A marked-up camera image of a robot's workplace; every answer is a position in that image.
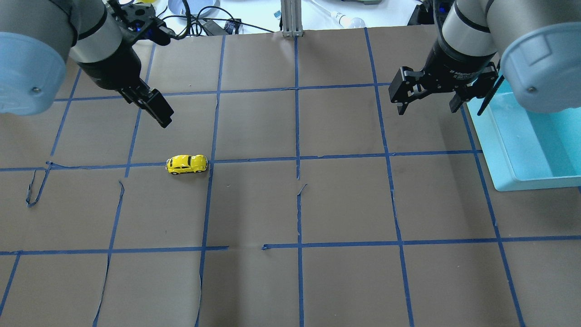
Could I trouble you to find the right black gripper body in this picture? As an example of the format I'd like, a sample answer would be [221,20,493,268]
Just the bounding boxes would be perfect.
[424,39,495,93]

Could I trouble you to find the brown paper table mat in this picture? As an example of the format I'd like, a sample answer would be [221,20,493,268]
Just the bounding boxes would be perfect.
[0,25,581,327]

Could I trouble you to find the aluminium frame post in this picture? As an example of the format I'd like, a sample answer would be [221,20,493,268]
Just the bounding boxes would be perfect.
[280,0,304,38]

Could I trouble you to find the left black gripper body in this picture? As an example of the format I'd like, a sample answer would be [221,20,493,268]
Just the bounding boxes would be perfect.
[78,43,151,102]

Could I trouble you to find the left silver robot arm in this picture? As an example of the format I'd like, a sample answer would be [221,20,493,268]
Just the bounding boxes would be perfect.
[0,0,176,128]

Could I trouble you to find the light blue plastic bin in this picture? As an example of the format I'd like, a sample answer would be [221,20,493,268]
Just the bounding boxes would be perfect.
[467,92,581,191]

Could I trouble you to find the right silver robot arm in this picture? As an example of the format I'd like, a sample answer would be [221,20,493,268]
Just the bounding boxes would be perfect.
[389,0,581,114]

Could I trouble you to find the yellow beetle toy car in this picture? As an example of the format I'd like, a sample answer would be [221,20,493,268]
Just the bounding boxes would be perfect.
[165,154,209,175]

